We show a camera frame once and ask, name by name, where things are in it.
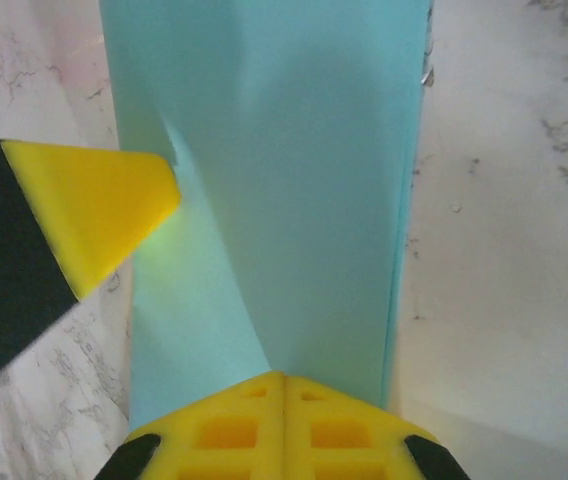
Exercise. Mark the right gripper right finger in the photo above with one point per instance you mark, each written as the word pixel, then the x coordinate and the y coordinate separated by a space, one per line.
pixel 344 435

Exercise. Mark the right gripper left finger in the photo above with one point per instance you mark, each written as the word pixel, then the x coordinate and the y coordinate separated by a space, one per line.
pixel 224 435

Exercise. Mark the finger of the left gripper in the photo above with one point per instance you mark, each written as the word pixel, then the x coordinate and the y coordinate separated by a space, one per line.
pixel 39 225

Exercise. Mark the light blue paper sheet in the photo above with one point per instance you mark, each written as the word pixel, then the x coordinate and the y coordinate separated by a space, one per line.
pixel 289 200

